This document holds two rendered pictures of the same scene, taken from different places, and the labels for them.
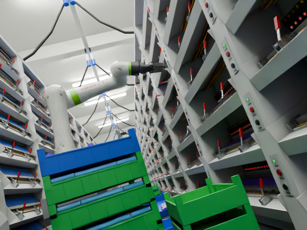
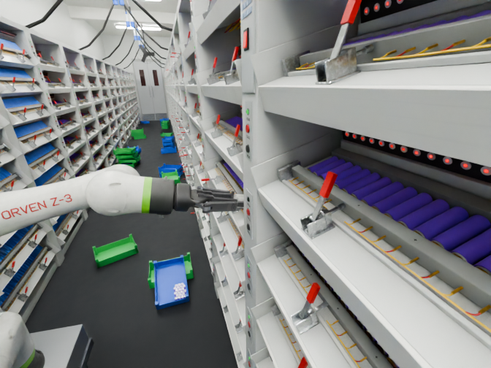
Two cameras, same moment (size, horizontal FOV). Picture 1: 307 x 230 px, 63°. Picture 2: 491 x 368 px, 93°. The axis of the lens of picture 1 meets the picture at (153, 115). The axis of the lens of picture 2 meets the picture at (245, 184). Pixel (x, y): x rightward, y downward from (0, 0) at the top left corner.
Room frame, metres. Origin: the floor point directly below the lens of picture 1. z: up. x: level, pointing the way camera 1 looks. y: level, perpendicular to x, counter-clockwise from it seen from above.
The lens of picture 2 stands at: (0.98, -0.10, 1.30)
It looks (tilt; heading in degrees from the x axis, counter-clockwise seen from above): 23 degrees down; 351
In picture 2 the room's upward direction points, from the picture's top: 1 degrees counter-clockwise
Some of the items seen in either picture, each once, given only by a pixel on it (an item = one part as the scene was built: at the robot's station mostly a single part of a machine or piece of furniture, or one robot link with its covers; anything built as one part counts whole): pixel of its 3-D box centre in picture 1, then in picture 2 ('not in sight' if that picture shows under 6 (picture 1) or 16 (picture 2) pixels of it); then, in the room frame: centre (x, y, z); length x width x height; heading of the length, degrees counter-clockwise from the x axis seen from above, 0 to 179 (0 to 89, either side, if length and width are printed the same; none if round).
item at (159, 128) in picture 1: (163, 123); (203, 141); (2.87, -0.08, 0.88); 0.20 x 0.09 x 1.75; 99
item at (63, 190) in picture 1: (95, 179); not in sight; (0.84, 0.25, 0.36); 0.30 x 0.20 x 0.08; 114
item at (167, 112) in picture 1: (172, 104); (224, 169); (2.17, -0.19, 0.88); 0.20 x 0.09 x 1.75; 99
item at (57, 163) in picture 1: (89, 156); not in sight; (0.84, 0.25, 0.44); 0.30 x 0.20 x 0.08; 114
